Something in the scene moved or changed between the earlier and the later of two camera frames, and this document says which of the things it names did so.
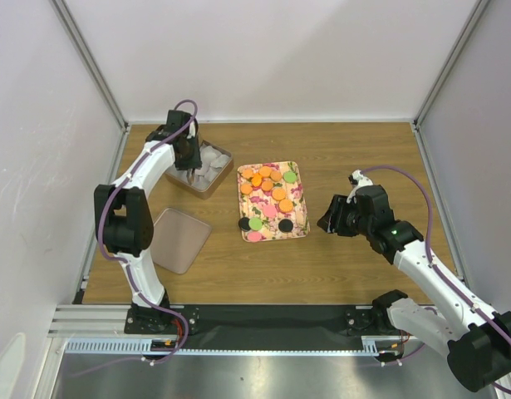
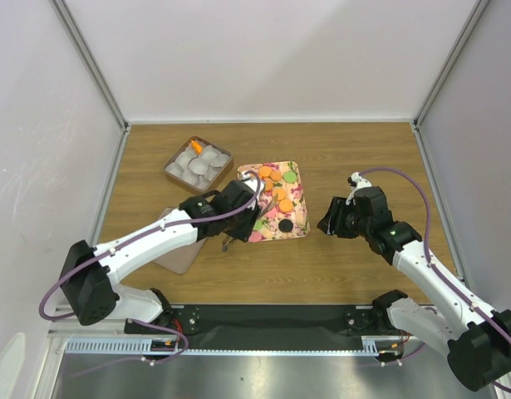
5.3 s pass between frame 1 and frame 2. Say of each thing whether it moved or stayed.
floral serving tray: stayed
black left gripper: moved
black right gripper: stayed
